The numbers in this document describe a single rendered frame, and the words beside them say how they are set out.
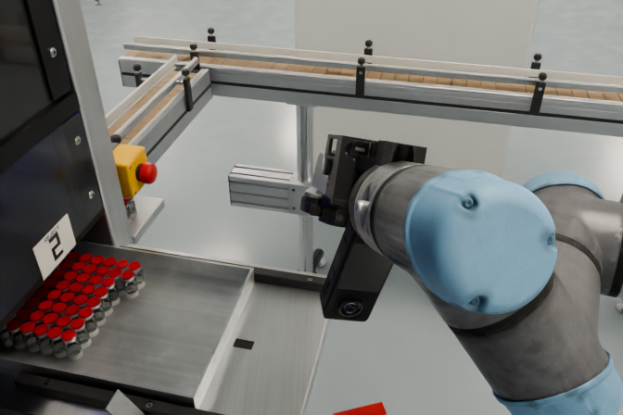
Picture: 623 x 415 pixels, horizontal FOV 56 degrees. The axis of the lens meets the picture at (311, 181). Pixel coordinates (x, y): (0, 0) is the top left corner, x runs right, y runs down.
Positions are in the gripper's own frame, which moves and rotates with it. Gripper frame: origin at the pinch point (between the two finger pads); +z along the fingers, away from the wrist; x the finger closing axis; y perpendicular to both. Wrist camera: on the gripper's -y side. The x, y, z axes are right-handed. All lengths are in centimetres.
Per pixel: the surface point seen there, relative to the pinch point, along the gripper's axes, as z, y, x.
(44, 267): 26.6, -17.7, 33.0
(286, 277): 31.9, -16.9, -3.9
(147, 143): 77, 0, 23
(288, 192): 120, -11, -20
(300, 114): 107, 14, -17
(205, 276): 37.8, -19.6, 9.1
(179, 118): 91, 7, 17
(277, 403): 13.1, -30.0, -1.2
